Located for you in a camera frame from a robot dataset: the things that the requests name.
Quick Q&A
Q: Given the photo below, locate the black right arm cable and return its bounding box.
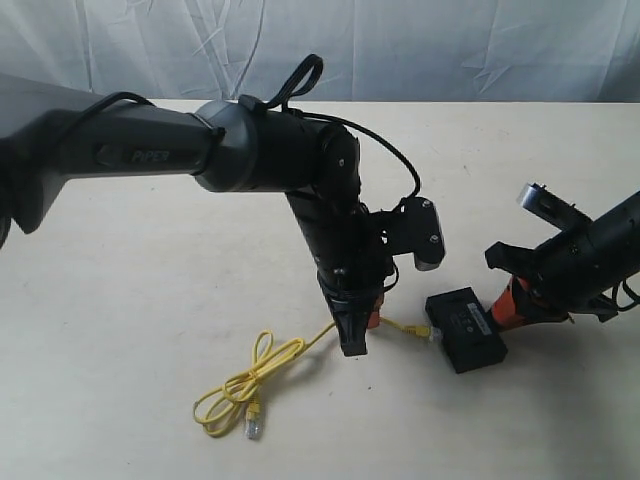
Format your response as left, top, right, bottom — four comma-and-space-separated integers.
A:
604, 277, 640, 314

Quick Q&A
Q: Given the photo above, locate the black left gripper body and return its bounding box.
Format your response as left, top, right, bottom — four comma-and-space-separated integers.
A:
314, 210, 395, 357

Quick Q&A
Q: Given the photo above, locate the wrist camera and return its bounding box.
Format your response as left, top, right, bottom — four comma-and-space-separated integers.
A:
373, 196, 446, 271
517, 183, 592, 231

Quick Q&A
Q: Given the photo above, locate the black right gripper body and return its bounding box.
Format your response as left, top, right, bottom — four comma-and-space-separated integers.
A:
485, 232, 623, 322

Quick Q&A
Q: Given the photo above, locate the black network switch box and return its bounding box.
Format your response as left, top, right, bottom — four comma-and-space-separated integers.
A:
425, 287, 508, 374

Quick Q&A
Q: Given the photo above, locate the black left camera cable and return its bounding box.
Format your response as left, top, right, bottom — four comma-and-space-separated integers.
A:
59, 53, 422, 199

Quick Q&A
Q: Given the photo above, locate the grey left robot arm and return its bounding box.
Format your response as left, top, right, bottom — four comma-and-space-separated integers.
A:
1, 75, 393, 357

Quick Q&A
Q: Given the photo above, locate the yellow ethernet cable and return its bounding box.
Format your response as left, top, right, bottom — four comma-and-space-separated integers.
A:
192, 319, 442, 442

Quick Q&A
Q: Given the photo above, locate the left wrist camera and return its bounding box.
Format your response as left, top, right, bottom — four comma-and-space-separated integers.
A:
373, 196, 446, 271

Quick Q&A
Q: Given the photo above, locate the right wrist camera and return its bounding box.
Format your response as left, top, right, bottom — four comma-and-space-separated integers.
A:
517, 183, 592, 231

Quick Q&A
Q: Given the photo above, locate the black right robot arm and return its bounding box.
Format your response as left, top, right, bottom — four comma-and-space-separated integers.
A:
485, 183, 639, 331

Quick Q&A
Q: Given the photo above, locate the grey backdrop cloth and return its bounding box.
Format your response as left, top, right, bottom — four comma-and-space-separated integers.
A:
1, 1, 639, 102

